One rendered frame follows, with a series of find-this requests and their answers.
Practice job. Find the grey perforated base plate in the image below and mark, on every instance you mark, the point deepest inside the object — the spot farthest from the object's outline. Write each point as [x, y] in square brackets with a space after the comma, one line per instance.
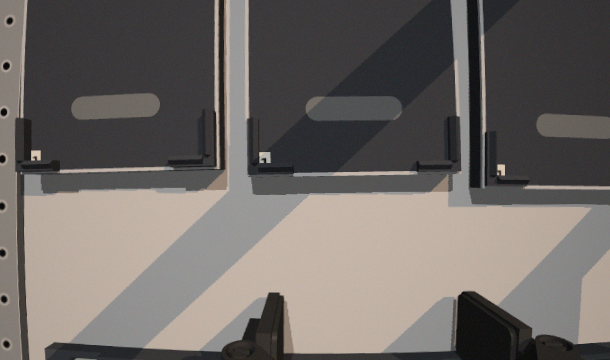
[11, 33]

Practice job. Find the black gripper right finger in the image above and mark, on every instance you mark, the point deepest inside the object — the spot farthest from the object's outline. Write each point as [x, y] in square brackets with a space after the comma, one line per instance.
[487, 332]

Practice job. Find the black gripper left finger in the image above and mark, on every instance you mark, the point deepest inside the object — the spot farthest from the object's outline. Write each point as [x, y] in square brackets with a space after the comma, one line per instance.
[267, 343]

